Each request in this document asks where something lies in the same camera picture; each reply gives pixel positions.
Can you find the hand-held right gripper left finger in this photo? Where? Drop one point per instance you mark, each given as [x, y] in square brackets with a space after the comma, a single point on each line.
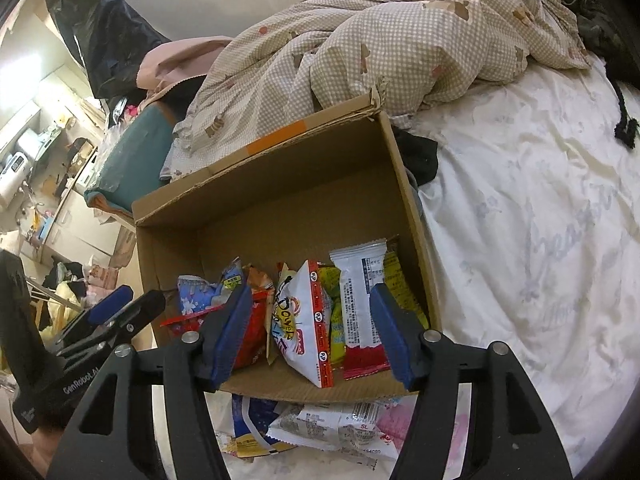
[227, 340]

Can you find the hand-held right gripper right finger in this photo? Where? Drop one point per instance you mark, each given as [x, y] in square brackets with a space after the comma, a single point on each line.
[395, 340]

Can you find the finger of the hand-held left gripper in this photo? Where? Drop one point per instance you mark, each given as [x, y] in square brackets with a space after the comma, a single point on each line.
[110, 302]
[145, 307]

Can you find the red snack packet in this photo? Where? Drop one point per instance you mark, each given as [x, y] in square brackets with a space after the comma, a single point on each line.
[256, 336]

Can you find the blue snack packet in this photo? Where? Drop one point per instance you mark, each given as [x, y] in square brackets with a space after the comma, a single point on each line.
[200, 292]

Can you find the yellow snack packet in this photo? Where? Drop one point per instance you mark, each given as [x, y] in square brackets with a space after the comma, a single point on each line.
[336, 325]

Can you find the brown snack packet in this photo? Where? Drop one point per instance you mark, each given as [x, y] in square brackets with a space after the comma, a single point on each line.
[260, 280]

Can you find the pink snack packet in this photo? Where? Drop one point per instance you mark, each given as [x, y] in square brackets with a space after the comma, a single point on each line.
[400, 425]

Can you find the white printed packet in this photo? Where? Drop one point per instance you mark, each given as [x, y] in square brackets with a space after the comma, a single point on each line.
[320, 427]

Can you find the brown cardboard box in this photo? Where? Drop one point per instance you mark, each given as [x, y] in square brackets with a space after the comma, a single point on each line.
[280, 210]

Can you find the person's left hand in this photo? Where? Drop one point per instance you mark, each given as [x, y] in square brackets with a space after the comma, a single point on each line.
[50, 442]

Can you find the yellow plush toy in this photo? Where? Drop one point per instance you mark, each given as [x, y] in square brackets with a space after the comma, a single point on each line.
[62, 300]

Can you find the white base cabinet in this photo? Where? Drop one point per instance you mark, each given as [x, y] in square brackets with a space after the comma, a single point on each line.
[85, 230]

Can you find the teal chair cushion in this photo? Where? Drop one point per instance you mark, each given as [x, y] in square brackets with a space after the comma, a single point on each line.
[135, 155]

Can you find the white water heater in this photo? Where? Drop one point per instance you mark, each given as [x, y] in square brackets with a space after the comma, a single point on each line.
[14, 170]

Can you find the white floral bed sheet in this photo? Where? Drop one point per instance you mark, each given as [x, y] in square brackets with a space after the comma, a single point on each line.
[525, 210]

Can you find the black cloth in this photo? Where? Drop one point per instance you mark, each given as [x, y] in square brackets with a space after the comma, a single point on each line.
[420, 155]

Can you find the pink cloth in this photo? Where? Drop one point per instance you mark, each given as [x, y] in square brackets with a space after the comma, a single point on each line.
[175, 67]

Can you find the black hanging plastic bag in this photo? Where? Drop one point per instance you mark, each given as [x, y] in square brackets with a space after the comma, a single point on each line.
[110, 30]

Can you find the checkered bear print quilt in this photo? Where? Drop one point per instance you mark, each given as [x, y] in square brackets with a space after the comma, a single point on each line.
[375, 45]

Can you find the black knit hat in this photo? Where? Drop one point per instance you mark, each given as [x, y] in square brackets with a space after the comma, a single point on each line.
[627, 127]

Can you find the camouflage garment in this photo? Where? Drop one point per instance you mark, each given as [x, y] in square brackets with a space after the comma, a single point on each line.
[595, 15]

